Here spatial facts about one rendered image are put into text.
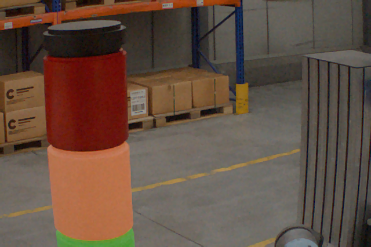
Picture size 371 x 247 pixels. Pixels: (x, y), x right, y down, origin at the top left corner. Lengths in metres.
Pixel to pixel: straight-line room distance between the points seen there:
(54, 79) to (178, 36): 10.81
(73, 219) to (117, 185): 0.03
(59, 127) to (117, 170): 0.04
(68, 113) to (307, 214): 2.02
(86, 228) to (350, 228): 1.89
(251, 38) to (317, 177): 9.80
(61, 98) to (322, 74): 1.87
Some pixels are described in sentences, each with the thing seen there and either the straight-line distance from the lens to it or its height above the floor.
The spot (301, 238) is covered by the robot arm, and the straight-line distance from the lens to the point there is 1.91.
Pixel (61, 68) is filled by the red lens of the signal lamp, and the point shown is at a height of 2.32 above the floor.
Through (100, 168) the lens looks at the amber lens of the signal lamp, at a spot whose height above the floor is 2.26.
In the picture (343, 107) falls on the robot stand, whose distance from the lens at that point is 2.21.
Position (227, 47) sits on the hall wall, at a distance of 11.79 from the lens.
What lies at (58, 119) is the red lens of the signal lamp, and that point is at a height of 2.29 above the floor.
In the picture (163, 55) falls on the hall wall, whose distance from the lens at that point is 11.11.
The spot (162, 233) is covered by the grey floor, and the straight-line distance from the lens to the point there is 6.26.
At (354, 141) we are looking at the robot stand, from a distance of 2.20.
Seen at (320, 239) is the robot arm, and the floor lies 1.58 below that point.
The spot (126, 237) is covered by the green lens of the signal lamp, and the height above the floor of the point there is 2.21.
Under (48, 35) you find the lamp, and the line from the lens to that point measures 0.42.
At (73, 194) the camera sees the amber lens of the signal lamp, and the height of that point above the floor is 2.25.
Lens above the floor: 2.39
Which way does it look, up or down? 14 degrees down
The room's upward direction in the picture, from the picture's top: 1 degrees counter-clockwise
